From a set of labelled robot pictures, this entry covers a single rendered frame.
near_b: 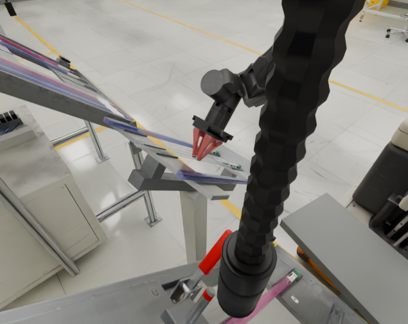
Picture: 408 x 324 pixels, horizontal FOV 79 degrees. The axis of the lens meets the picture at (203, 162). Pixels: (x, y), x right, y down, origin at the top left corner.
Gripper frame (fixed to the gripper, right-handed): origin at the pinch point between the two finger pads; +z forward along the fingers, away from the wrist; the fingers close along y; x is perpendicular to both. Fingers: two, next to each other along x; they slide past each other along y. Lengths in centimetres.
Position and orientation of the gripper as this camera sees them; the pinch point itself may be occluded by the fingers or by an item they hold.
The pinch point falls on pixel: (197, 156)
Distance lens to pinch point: 65.5
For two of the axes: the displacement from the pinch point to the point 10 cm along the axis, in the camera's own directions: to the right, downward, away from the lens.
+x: 4.9, 1.1, 8.6
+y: 7.3, 4.9, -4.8
